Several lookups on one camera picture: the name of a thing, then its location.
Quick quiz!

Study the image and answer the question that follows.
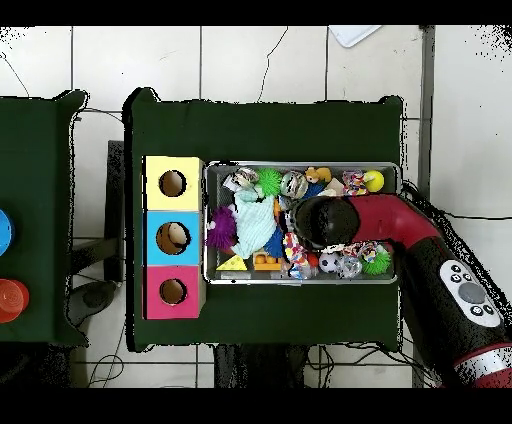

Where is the mint knitted cloth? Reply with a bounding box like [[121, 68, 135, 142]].
[[230, 190, 278, 260]]

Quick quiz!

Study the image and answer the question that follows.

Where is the purple spiky toy creature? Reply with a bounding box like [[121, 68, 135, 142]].
[[205, 205, 239, 251]]

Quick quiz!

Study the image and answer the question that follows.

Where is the small soccer ball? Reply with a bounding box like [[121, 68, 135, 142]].
[[318, 252, 341, 275]]

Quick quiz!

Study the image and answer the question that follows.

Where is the shallow wire mesh bin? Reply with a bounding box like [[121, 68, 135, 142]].
[[202, 161, 401, 286]]

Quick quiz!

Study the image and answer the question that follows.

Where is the red plastic cup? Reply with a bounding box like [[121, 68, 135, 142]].
[[0, 278, 31, 324]]

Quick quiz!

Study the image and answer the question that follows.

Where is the yellow ball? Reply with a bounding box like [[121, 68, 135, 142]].
[[362, 169, 386, 194]]

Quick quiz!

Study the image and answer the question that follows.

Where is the dark green tablecloth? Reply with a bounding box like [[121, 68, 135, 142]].
[[0, 89, 89, 347], [123, 87, 404, 353]]

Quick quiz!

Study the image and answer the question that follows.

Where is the grey rounded base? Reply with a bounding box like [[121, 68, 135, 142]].
[[65, 279, 118, 327]]

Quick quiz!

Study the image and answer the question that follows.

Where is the blue round lid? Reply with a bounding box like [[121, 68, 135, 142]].
[[0, 208, 16, 258]]

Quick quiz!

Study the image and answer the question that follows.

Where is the black upright panel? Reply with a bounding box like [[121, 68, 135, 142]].
[[104, 139, 126, 283]]

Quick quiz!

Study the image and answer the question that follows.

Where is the white tray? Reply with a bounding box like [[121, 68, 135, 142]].
[[328, 25, 383, 49]]

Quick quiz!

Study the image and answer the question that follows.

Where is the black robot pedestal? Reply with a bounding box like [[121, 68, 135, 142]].
[[213, 343, 309, 388]]

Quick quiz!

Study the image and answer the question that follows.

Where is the crushed silver drink can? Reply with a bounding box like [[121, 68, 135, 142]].
[[278, 170, 309, 200], [229, 166, 260, 190]]

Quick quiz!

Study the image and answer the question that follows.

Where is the brown teddy plush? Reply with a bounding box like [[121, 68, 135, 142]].
[[303, 166, 333, 185]]

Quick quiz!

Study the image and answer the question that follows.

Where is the green spiky rubber ball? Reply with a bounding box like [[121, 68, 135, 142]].
[[255, 166, 283, 197], [359, 247, 392, 277]]

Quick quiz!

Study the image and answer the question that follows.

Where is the polka dot cloth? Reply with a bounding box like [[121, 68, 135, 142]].
[[282, 231, 309, 267]]

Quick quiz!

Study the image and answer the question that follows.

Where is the wooden box with three holes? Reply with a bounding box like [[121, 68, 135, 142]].
[[142, 155, 207, 320]]

